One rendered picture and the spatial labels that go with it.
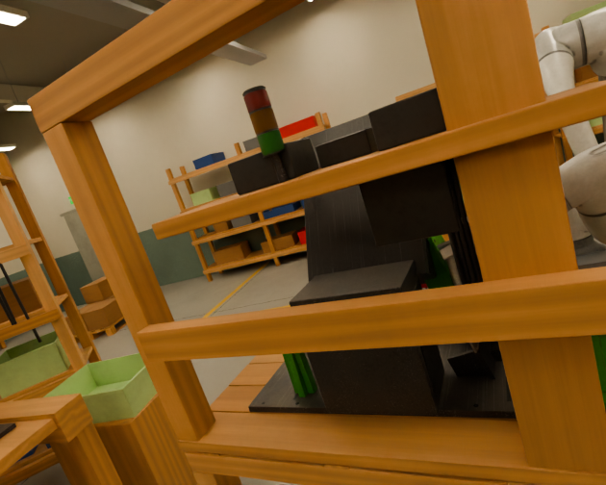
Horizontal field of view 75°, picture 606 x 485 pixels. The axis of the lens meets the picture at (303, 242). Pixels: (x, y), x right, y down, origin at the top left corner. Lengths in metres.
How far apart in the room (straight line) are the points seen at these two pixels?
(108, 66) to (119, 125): 7.81
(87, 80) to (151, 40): 0.22
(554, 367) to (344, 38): 6.37
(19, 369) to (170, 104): 5.81
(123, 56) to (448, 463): 1.12
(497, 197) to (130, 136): 8.28
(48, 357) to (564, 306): 3.06
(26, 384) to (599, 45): 3.44
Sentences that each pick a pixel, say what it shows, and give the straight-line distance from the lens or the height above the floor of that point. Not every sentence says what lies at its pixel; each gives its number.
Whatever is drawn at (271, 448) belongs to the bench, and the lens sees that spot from 1.19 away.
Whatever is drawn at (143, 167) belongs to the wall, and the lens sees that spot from 8.62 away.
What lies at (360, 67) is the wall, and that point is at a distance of 6.77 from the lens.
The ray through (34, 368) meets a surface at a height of 0.83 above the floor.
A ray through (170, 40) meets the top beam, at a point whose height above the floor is 1.88.
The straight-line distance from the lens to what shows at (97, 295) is 7.50.
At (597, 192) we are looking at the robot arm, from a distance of 1.05.
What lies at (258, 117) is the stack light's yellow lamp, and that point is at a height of 1.68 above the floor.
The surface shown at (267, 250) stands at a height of 0.30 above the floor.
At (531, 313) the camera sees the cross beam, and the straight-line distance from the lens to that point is 0.73.
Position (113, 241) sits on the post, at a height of 1.53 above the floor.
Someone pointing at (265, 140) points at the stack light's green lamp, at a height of 1.63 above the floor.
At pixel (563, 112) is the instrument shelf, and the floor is 1.52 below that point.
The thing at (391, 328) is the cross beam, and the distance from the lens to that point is 0.77.
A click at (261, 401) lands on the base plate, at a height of 0.90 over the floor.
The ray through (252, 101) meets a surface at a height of 1.71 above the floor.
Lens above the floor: 1.57
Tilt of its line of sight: 11 degrees down
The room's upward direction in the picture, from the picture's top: 18 degrees counter-clockwise
